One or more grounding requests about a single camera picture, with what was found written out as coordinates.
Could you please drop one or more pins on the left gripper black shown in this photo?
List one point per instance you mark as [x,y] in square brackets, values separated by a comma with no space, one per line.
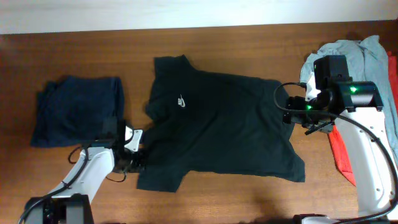
[142,155]

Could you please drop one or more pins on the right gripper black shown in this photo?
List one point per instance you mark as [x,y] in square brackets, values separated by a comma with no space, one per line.
[288,117]

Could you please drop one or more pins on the black t-shirt with white logo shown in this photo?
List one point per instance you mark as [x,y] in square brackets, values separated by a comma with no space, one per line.
[214,122]

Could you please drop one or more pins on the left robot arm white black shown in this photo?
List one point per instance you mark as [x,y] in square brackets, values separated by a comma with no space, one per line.
[115,150]

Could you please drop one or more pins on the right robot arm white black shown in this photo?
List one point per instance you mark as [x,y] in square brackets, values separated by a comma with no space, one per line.
[335,101]

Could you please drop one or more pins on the red garment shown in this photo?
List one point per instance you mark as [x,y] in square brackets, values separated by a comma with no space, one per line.
[336,141]

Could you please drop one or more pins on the folded navy blue garment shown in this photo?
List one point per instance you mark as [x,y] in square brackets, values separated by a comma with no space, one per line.
[74,109]

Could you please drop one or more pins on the grey t-shirt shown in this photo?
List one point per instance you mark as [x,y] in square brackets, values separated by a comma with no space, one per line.
[367,61]

